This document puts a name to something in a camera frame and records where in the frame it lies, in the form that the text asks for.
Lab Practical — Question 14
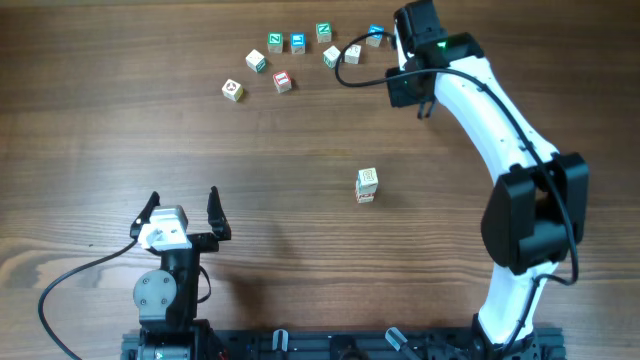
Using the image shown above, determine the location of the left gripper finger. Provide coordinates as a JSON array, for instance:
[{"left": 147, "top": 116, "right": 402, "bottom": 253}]
[
  {"left": 129, "top": 191, "right": 160, "bottom": 239},
  {"left": 207, "top": 186, "right": 232, "bottom": 241}
]

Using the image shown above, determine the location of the white block blue side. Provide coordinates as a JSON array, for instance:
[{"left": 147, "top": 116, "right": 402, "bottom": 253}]
[{"left": 356, "top": 168, "right": 379, "bottom": 187}]

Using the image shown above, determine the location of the white block red side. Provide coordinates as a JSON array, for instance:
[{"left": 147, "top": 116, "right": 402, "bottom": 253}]
[{"left": 356, "top": 193, "right": 375, "bottom": 200}]

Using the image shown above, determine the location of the white block leaf picture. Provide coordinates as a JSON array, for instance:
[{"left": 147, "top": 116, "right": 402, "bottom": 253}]
[{"left": 355, "top": 183, "right": 377, "bottom": 194}]

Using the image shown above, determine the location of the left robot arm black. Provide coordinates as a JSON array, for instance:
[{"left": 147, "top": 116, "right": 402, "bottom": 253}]
[{"left": 121, "top": 186, "right": 232, "bottom": 360}]

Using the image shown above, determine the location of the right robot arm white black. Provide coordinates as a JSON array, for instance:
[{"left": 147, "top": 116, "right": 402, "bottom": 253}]
[{"left": 387, "top": 1, "right": 589, "bottom": 359}]

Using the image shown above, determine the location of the blue block far right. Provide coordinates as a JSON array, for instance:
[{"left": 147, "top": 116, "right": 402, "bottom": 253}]
[{"left": 366, "top": 24, "right": 384, "bottom": 48}]

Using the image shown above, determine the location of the white block number two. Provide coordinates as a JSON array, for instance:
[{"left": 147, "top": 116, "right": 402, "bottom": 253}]
[{"left": 344, "top": 44, "right": 361, "bottom": 64}]

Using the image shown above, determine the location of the white block green N side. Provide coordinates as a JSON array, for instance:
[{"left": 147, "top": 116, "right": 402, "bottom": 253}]
[{"left": 323, "top": 45, "right": 342, "bottom": 69}]

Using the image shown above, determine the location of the green N block right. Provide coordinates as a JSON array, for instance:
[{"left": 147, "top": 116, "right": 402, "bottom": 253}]
[{"left": 316, "top": 22, "right": 333, "bottom": 43}]

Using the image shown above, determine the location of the blue top block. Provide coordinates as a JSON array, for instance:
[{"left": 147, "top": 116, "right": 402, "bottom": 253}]
[{"left": 290, "top": 33, "right": 306, "bottom": 54}]

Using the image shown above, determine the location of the white block yellow side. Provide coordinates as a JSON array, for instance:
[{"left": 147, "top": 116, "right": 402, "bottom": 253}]
[{"left": 222, "top": 79, "right": 244, "bottom": 102}]

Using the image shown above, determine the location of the red top block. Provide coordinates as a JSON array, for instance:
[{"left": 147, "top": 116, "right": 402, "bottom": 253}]
[{"left": 272, "top": 70, "right": 293, "bottom": 93}]

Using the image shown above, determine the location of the green N block left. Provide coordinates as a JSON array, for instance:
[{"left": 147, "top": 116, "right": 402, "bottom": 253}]
[{"left": 267, "top": 32, "right": 284, "bottom": 54}]

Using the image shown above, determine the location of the black left camera cable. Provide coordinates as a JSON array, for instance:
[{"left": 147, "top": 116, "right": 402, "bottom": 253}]
[{"left": 37, "top": 239, "right": 139, "bottom": 360}]

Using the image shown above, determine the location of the black camera cable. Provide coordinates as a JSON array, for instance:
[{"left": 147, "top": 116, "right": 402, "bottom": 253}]
[
  {"left": 37, "top": 239, "right": 139, "bottom": 360},
  {"left": 333, "top": 30, "right": 580, "bottom": 351}
]

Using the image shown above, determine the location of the black right camera cable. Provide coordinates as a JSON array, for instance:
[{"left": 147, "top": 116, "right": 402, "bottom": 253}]
[{"left": 333, "top": 30, "right": 580, "bottom": 351}]

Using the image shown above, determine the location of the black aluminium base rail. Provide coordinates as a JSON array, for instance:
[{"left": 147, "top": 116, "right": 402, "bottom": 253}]
[{"left": 121, "top": 320, "right": 567, "bottom": 360}]

